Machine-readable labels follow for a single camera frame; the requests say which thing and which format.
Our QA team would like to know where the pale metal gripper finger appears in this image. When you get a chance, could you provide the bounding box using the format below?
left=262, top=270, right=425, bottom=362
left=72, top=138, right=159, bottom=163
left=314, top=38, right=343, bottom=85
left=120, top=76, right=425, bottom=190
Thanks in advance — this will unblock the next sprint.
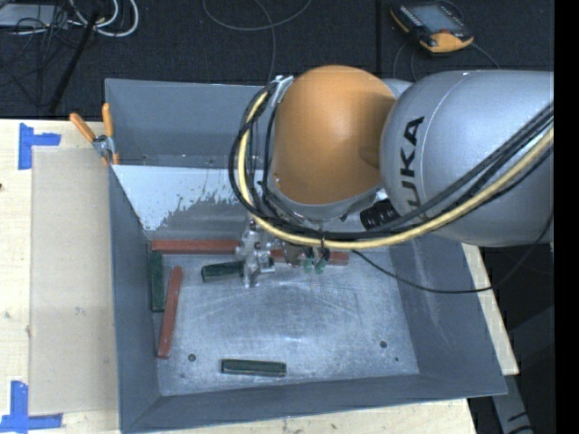
left=242, top=259, right=278, bottom=290
left=234, top=222, right=275, bottom=261

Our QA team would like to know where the dark green flat block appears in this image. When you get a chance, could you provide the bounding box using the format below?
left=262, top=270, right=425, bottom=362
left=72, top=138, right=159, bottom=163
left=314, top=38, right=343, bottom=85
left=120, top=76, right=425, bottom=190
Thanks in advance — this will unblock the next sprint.
left=220, top=358, right=288, bottom=378
left=148, top=247, right=166, bottom=313
left=200, top=259, right=248, bottom=285

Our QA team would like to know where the pale flat board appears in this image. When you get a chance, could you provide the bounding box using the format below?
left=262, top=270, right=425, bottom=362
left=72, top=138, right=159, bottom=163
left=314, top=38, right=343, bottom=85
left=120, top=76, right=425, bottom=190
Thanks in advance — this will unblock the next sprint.
left=27, top=146, right=120, bottom=418

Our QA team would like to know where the red-brown flat block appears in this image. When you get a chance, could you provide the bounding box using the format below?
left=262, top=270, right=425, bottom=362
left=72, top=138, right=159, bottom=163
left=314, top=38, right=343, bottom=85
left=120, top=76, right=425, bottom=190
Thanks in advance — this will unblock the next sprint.
left=156, top=265, right=185, bottom=360
left=270, top=248, right=351, bottom=267
left=150, top=239, right=240, bottom=256

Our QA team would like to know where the grey metal bin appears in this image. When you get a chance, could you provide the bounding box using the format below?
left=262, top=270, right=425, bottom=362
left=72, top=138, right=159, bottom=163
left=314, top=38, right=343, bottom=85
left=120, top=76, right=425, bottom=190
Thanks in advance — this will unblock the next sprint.
left=103, top=78, right=509, bottom=434

